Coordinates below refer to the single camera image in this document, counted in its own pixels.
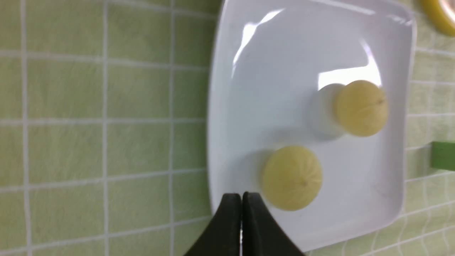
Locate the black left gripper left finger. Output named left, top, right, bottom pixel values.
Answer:
left=185, top=193, right=242, bottom=256

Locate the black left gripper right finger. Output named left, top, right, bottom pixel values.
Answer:
left=242, top=192, right=305, bottom=256

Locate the yellow steamed bun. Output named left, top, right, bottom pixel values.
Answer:
left=333, top=80, right=389, bottom=137
left=261, top=145, right=323, bottom=211

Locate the yellow steamed bun front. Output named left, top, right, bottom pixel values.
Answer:
left=333, top=80, right=389, bottom=137

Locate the white square plate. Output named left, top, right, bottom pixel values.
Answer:
left=207, top=0, right=416, bottom=252

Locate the green checkered tablecloth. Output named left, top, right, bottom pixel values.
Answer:
left=1, top=0, right=454, bottom=256

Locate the green cube block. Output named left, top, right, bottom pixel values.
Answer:
left=430, top=141, right=455, bottom=171

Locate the woven bamboo steamer lid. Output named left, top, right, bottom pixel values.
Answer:
left=420, top=0, right=455, bottom=37

